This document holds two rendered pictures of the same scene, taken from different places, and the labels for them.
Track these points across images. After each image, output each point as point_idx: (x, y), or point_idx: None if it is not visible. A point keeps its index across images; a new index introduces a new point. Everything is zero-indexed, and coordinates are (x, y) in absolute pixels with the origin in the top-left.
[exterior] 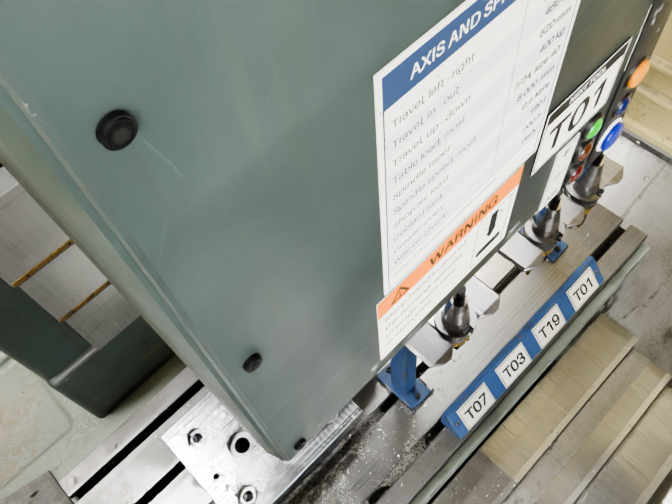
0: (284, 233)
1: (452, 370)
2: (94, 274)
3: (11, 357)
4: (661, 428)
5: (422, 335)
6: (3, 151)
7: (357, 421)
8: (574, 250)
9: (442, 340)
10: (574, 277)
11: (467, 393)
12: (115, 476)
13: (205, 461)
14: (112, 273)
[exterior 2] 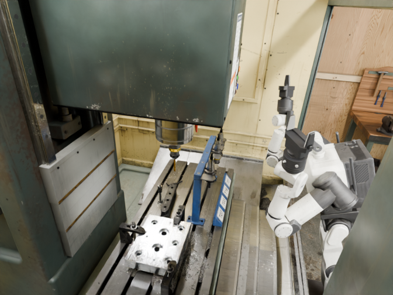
0: (234, 33)
1: (207, 212)
2: (78, 208)
3: (40, 259)
4: (265, 218)
5: (204, 175)
6: (192, 25)
7: (190, 229)
8: (219, 177)
9: (210, 175)
10: (224, 178)
11: (216, 210)
12: (104, 293)
13: (147, 257)
14: (209, 45)
